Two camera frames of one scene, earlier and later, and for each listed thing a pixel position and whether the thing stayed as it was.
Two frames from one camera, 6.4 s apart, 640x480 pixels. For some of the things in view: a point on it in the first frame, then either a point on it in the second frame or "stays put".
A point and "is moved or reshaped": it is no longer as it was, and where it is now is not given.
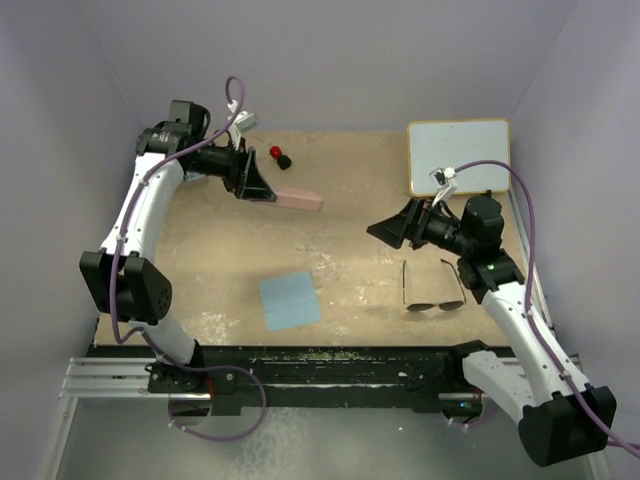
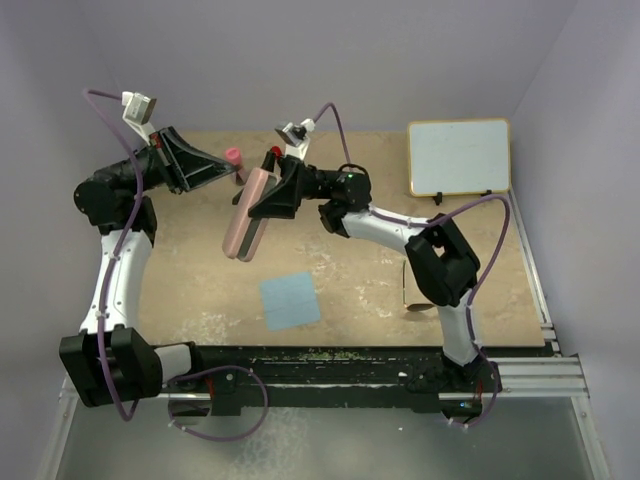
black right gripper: [411, 223] to [283, 201]
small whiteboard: [434, 144] stays put
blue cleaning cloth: [289, 301] stays put
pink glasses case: [299, 199] is moved or reshaped
